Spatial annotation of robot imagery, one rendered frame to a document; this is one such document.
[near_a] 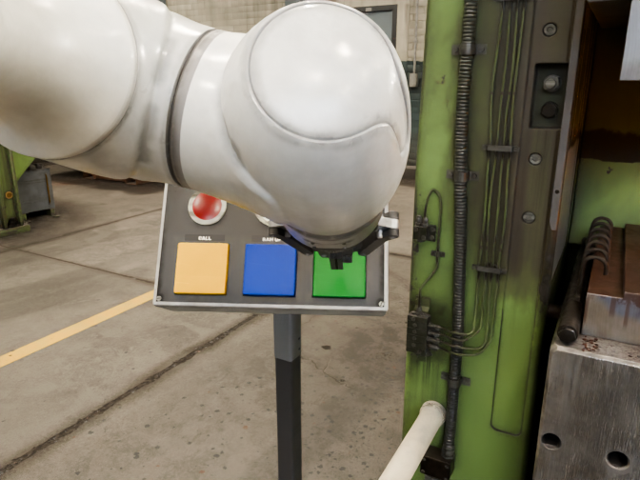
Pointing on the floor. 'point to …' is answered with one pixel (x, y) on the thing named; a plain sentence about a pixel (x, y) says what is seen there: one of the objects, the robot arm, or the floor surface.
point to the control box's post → (288, 394)
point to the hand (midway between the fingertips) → (336, 251)
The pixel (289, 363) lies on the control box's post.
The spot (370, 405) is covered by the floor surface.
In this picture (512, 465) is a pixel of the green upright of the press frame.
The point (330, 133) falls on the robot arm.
